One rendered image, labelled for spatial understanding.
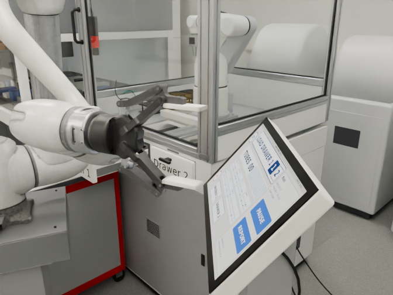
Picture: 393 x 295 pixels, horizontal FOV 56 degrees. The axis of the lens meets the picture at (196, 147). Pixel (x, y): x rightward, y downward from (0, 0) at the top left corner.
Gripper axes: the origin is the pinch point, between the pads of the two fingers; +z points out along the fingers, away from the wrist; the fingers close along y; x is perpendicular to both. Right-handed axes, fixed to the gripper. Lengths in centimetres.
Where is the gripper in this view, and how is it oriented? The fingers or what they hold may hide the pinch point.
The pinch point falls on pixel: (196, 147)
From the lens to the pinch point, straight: 63.0
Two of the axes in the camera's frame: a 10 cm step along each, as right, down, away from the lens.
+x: 4.1, -2.3, 8.8
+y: 0.4, -9.6, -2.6
